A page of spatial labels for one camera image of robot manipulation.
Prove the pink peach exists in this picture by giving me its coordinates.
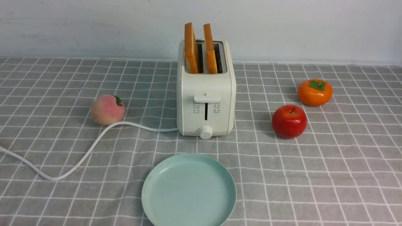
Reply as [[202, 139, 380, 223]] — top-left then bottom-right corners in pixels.
[[90, 94, 125, 126]]

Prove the toast slice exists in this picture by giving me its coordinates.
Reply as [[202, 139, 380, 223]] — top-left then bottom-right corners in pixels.
[[184, 22, 200, 73], [203, 23, 218, 73]]

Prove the white power cable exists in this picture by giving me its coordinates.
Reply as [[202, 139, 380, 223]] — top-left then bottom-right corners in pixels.
[[0, 121, 179, 181]]

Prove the red apple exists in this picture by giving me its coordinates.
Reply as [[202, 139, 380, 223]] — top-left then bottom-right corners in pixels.
[[272, 105, 307, 139]]

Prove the white two-slot toaster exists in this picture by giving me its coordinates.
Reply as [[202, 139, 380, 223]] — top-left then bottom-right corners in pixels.
[[176, 40, 236, 140]]

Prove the grey checkered tablecloth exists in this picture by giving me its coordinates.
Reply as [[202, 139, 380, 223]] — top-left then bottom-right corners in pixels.
[[0, 56, 402, 226]]

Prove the orange persimmon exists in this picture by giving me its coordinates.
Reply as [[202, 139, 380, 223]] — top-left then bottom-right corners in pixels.
[[297, 79, 333, 107]]

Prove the light green plate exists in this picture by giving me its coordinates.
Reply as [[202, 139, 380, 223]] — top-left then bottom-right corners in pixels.
[[142, 153, 237, 226]]

